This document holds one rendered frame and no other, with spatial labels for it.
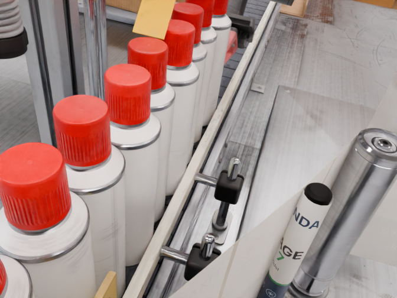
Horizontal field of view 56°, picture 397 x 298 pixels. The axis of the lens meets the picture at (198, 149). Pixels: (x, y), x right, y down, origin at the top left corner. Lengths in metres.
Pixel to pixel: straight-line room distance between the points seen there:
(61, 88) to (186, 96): 0.16
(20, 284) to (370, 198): 0.24
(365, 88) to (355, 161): 0.66
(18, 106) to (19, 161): 0.51
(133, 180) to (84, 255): 0.09
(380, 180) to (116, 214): 0.19
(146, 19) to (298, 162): 0.31
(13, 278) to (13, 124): 0.48
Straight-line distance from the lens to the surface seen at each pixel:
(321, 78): 0.92
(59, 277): 0.24
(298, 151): 0.58
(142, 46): 0.31
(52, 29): 0.42
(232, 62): 0.78
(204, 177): 0.44
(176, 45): 0.35
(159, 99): 0.32
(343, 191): 0.31
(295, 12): 1.31
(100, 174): 0.25
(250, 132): 0.67
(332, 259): 0.36
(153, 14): 0.35
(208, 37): 0.45
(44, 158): 0.20
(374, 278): 0.46
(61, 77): 0.45
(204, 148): 0.48
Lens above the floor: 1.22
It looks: 39 degrees down
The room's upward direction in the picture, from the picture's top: 9 degrees clockwise
